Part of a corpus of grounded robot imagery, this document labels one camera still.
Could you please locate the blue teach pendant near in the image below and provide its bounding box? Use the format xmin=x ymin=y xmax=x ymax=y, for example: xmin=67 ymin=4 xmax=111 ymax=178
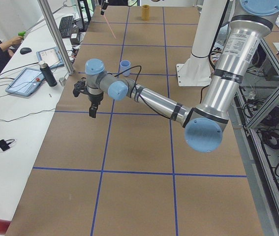
xmin=5 ymin=68 xmax=44 ymax=97

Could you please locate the small black device with cable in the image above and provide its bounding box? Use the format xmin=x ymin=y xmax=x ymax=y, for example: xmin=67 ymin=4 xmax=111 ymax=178
xmin=0 ymin=139 xmax=15 ymax=151

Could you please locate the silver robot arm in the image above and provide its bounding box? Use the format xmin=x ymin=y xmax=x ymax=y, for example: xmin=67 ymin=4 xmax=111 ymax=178
xmin=73 ymin=0 xmax=279 ymax=152

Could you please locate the blue teach pendant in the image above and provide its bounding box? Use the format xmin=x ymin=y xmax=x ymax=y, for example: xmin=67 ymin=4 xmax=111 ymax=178
xmin=5 ymin=68 xmax=44 ymax=97
xmin=36 ymin=47 xmax=64 ymax=69

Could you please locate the white camera pillar with base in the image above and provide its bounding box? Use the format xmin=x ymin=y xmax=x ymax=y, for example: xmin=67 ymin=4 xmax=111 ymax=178
xmin=176 ymin=0 xmax=228 ymax=87

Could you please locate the black computer mouse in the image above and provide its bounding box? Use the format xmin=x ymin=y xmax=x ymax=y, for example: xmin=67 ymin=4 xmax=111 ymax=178
xmin=20 ymin=47 xmax=32 ymax=55

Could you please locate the pink chopstick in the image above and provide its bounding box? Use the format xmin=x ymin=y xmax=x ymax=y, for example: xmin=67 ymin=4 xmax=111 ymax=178
xmin=103 ymin=15 xmax=116 ymax=39

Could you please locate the black keyboard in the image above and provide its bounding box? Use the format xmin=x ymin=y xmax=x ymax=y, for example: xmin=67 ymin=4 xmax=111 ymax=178
xmin=59 ymin=15 xmax=74 ymax=38

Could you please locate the blue teach pendant far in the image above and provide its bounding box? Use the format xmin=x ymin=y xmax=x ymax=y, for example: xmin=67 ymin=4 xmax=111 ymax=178
xmin=36 ymin=47 xmax=64 ymax=69

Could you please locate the yellow-brown cup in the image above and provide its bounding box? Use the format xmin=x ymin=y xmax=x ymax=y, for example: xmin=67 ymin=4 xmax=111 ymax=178
xmin=141 ymin=4 xmax=150 ymax=21

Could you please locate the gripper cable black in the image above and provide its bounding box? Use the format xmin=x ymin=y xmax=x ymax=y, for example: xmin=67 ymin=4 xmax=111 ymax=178
xmin=114 ymin=65 xmax=177 ymax=116

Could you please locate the person's hand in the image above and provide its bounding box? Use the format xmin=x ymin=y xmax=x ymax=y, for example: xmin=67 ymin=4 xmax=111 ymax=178
xmin=9 ymin=36 xmax=24 ymax=46

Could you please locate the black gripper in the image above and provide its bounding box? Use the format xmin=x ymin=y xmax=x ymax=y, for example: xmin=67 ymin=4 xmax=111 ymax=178
xmin=73 ymin=77 xmax=104 ymax=118
xmin=100 ymin=0 xmax=109 ymax=15

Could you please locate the black water bottle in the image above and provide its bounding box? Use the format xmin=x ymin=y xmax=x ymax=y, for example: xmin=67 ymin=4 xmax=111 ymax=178
xmin=38 ymin=60 xmax=57 ymax=87

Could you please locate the blue plastic cup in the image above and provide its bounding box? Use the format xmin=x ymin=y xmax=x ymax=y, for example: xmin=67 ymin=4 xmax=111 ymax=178
xmin=120 ymin=60 xmax=131 ymax=77

